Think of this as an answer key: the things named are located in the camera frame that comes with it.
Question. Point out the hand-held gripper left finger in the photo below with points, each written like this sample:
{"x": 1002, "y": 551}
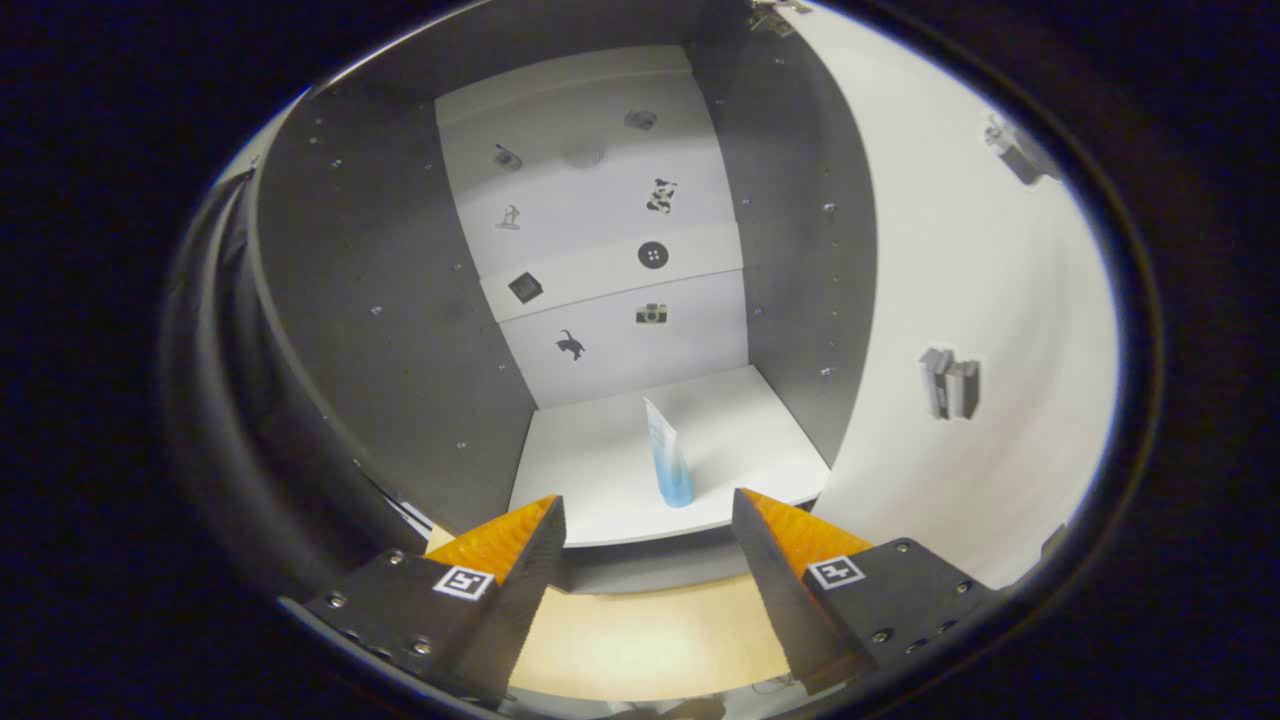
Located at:
{"x": 525, "y": 590}

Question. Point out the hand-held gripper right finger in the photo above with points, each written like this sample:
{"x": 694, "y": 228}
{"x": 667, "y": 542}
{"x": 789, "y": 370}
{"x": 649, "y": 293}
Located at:
{"x": 780, "y": 600}

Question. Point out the blue white tube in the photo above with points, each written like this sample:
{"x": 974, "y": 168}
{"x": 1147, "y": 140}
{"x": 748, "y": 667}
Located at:
{"x": 668, "y": 460}

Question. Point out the pale grey cabinet door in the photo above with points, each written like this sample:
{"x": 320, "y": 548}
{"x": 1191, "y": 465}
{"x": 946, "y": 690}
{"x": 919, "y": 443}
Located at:
{"x": 950, "y": 250}

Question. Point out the grey cabinet body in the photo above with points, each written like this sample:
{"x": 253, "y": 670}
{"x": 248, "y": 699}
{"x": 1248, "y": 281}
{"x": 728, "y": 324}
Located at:
{"x": 380, "y": 330}

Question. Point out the black backdrop cloth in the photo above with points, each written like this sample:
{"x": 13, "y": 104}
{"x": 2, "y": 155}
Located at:
{"x": 220, "y": 400}

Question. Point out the metal door hinge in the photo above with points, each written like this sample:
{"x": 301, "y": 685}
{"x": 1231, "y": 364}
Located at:
{"x": 775, "y": 18}

